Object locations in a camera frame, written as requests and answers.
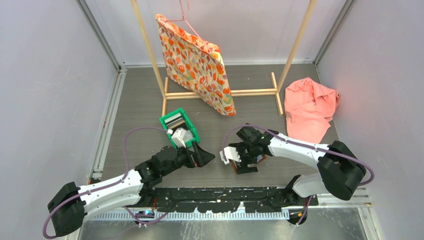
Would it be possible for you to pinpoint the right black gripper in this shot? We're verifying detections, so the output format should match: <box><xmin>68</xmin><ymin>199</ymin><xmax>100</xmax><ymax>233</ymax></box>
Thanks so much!
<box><xmin>231</xmin><ymin>141</ymin><xmax>259</xmax><ymax>174</ymax></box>

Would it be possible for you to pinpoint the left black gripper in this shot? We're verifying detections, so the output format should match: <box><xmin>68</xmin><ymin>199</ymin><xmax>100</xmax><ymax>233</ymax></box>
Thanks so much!
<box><xmin>161</xmin><ymin>140</ymin><xmax>214</xmax><ymax>177</ymax></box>

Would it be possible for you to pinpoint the green plastic card bin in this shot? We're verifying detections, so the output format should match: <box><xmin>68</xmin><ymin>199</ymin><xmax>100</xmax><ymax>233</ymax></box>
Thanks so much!
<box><xmin>159</xmin><ymin>107</ymin><xmax>201</xmax><ymax>149</ymax></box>

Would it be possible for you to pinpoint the brown leather card holder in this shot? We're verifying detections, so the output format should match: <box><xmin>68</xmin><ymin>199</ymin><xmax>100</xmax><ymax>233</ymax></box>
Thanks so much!
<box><xmin>230</xmin><ymin>155</ymin><xmax>266</xmax><ymax>170</ymax></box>

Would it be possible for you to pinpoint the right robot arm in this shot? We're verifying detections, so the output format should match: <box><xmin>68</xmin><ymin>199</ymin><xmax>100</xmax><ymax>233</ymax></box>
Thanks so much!
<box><xmin>220</xmin><ymin>124</ymin><xmax>375</xmax><ymax>205</ymax></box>

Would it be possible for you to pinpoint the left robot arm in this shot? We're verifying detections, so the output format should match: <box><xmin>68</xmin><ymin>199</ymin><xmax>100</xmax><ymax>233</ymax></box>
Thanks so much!
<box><xmin>43</xmin><ymin>142</ymin><xmax>215</xmax><ymax>239</ymax></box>

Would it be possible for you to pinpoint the stack of credit cards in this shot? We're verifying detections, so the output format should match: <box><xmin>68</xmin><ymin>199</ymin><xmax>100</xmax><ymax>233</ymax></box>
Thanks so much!
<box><xmin>164</xmin><ymin>113</ymin><xmax>188</xmax><ymax>130</ymax></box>

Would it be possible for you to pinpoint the wooden clothes rack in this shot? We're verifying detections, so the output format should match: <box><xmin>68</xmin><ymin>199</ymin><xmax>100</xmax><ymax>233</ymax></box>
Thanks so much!
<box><xmin>130</xmin><ymin>0</ymin><xmax>317</xmax><ymax>116</ymax></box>

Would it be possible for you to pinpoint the floral fabric bag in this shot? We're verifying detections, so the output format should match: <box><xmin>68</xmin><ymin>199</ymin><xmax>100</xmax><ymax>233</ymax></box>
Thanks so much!
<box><xmin>155</xmin><ymin>14</ymin><xmax>236</xmax><ymax>116</ymax></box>

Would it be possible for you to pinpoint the pink crumpled cloth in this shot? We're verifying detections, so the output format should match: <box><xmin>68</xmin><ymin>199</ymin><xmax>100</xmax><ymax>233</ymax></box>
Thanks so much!
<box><xmin>284</xmin><ymin>77</ymin><xmax>341</xmax><ymax>144</ymax></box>

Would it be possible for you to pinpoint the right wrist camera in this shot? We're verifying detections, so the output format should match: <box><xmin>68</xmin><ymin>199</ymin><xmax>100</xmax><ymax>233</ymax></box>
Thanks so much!
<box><xmin>219</xmin><ymin>146</ymin><xmax>242</xmax><ymax>165</ymax></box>

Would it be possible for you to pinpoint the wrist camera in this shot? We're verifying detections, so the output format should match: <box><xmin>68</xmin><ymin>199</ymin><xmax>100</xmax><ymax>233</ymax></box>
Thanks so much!
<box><xmin>219</xmin><ymin>146</ymin><xmax>242</xmax><ymax>165</ymax></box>
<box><xmin>167</xmin><ymin>127</ymin><xmax>194</xmax><ymax>149</ymax></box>

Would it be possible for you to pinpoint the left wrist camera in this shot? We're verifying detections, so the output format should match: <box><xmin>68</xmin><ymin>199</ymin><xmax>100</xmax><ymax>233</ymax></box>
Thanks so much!
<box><xmin>167</xmin><ymin>127</ymin><xmax>194</xmax><ymax>149</ymax></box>

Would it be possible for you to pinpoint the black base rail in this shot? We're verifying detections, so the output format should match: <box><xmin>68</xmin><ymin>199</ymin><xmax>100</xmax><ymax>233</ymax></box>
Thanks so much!
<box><xmin>132</xmin><ymin>186</ymin><xmax>307</xmax><ymax>213</ymax></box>

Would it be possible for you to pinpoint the aluminium frame rail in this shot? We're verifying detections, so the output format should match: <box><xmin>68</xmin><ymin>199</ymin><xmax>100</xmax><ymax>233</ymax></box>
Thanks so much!
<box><xmin>71</xmin><ymin>185</ymin><xmax>374</xmax><ymax>222</ymax></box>

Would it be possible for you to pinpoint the pink wire hanger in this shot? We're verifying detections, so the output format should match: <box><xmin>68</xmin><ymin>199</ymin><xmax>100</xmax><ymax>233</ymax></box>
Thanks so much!
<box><xmin>164</xmin><ymin>0</ymin><xmax>214</xmax><ymax>52</ymax></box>

